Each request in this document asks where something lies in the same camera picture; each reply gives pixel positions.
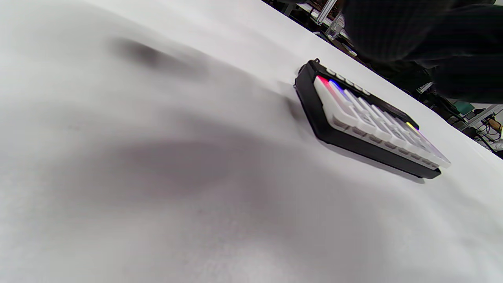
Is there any white table cloth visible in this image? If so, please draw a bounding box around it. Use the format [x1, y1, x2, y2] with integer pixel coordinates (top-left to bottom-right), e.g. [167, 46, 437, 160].
[0, 0, 503, 283]

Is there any black keyboard with white keys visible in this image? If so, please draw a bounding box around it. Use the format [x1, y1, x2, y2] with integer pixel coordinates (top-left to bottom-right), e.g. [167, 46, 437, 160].
[294, 58, 452, 180]

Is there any person's black clothing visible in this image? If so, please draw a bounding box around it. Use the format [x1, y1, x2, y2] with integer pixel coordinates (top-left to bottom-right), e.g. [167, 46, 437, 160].
[340, 0, 503, 104]

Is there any green box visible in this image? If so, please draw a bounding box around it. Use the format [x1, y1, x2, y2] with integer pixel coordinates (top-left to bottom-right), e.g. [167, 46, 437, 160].
[453, 101, 474, 116]

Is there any aluminium frame rail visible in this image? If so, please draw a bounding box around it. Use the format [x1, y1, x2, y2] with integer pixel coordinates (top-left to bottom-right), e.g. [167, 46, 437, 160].
[314, 0, 338, 26]

